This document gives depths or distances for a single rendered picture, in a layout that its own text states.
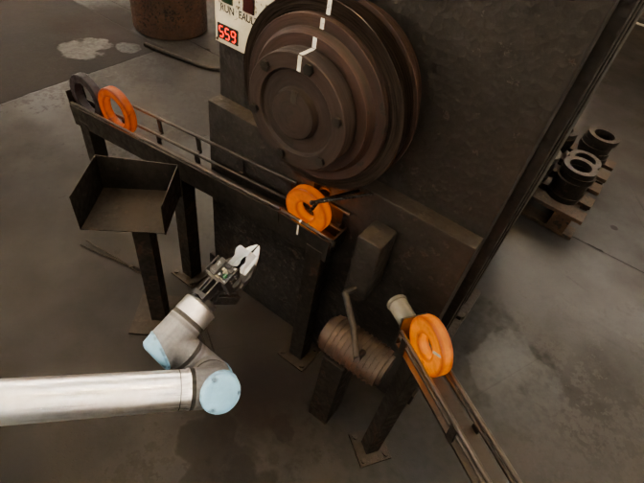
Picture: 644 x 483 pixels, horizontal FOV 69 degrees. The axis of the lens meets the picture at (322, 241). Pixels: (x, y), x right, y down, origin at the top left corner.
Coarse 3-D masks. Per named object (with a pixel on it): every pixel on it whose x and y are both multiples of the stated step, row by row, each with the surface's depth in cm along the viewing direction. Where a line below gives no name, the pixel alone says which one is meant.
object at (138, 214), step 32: (96, 160) 149; (128, 160) 149; (96, 192) 152; (128, 192) 156; (160, 192) 157; (96, 224) 145; (128, 224) 146; (160, 224) 146; (160, 288) 176; (160, 320) 191
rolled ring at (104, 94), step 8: (104, 88) 170; (112, 88) 170; (104, 96) 173; (112, 96) 170; (120, 96) 169; (104, 104) 178; (120, 104) 170; (128, 104) 171; (104, 112) 180; (112, 112) 181; (128, 112) 171; (112, 120) 181; (128, 120) 172; (136, 120) 175; (128, 128) 176
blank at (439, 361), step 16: (416, 320) 119; (432, 320) 114; (416, 336) 120; (432, 336) 112; (448, 336) 111; (416, 352) 121; (432, 352) 113; (448, 352) 110; (432, 368) 114; (448, 368) 112
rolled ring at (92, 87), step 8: (80, 72) 180; (72, 80) 181; (80, 80) 178; (88, 80) 177; (72, 88) 185; (80, 88) 186; (88, 88) 177; (96, 88) 178; (80, 96) 188; (96, 96) 178; (80, 104) 188; (88, 104) 189; (96, 104) 180; (96, 112) 184
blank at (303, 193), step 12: (288, 192) 141; (300, 192) 137; (312, 192) 135; (288, 204) 143; (300, 204) 143; (324, 204) 135; (300, 216) 143; (312, 216) 144; (324, 216) 136; (324, 228) 140
